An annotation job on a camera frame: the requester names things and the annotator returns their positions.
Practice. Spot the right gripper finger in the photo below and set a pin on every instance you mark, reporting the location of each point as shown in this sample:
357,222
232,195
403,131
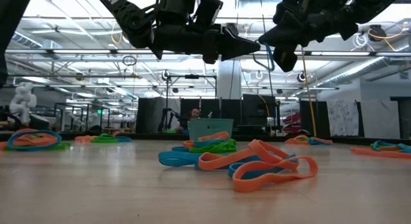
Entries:
285,36
285,58

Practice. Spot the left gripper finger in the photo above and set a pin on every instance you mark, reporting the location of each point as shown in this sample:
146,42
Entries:
239,44

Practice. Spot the rubber bands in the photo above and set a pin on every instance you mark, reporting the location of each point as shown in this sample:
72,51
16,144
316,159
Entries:
205,143

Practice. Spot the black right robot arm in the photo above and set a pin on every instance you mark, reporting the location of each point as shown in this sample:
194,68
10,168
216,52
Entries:
372,5

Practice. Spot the black background robot arm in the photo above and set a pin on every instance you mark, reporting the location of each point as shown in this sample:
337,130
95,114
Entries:
168,116

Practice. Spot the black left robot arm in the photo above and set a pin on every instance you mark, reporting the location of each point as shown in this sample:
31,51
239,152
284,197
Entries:
125,12

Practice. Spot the white building column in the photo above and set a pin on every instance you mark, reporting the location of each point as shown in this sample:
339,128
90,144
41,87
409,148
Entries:
229,79

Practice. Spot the black cabinet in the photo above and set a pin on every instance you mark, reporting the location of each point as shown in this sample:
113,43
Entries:
257,110

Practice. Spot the red object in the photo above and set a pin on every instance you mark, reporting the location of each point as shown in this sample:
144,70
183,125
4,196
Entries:
292,123

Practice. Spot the black partition panel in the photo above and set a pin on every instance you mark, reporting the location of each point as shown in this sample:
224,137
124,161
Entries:
313,118
224,110

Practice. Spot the person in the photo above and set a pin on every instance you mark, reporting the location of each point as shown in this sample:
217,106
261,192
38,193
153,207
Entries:
194,113

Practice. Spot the white patterned cloth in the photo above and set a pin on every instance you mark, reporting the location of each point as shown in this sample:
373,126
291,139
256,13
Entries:
342,118

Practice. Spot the plain white cloth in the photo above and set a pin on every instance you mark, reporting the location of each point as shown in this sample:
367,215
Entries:
380,119

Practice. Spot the white humanoid robot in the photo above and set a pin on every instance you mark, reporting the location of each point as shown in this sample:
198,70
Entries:
22,102

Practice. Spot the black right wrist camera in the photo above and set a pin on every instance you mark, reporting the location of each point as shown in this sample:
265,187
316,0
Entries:
287,9

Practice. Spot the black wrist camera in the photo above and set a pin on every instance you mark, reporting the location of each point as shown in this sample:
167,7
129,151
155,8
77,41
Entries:
287,9
208,9

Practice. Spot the black gantry frame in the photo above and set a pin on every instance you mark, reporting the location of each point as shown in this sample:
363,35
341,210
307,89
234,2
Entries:
192,76

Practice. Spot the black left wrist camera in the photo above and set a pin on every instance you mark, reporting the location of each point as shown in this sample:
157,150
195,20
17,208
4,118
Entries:
208,9

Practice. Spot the silver ceiling duct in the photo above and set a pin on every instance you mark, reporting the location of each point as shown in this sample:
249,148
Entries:
353,73

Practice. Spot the black aluminium table frame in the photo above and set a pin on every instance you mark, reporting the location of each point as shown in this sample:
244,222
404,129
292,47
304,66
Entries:
151,136

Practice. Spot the black workstation frame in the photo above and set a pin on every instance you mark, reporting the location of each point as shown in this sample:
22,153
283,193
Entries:
82,104

